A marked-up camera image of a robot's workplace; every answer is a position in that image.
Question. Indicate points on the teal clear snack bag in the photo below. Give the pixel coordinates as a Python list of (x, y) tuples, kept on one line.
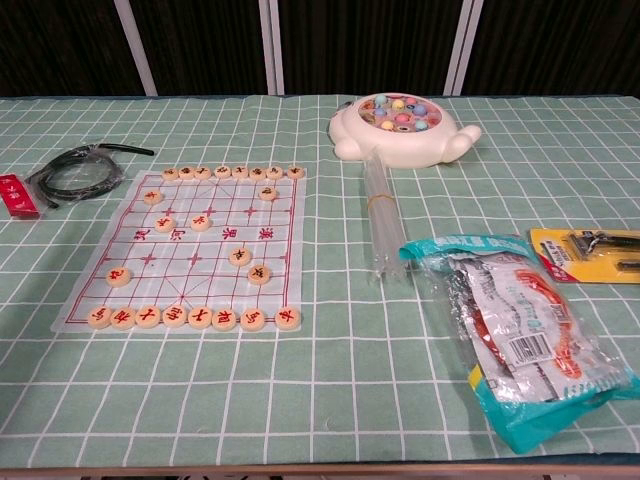
[(520, 340)]

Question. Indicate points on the translucent xiangqi board sheet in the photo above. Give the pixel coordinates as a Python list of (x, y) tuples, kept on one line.
[(220, 290)]

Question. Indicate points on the red-print round chess piece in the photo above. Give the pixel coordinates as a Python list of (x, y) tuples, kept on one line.
[(120, 276), (225, 319), (165, 223), (149, 316), (201, 222), (123, 318), (252, 320), (289, 317), (99, 317), (174, 317), (200, 317)]

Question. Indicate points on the razor in yellow card pack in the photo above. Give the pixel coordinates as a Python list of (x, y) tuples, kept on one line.
[(565, 260)]

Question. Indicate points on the dark-print round chess piece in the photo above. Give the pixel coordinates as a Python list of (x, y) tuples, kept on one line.
[(268, 192), (257, 173), (222, 172), (186, 172), (274, 173), (259, 274), (240, 256), (170, 173), (295, 172), (240, 172), (202, 173)]

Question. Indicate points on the small red box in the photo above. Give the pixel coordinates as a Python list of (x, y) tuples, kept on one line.
[(17, 197)]

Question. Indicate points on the white fishing game toy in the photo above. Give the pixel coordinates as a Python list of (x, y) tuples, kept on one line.
[(380, 142)]

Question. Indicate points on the wooden xiangqi piece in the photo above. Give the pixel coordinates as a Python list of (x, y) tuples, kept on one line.
[(152, 197)]

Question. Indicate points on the green checkered tablecloth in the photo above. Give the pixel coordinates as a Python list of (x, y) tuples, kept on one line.
[(320, 400)]

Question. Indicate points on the clear plastic tube bundle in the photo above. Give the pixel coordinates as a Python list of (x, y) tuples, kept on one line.
[(382, 220)]

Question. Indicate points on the dark screen panel white frame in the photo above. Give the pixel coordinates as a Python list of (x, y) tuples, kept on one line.
[(60, 45), (555, 45), (200, 45), (365, 45)]

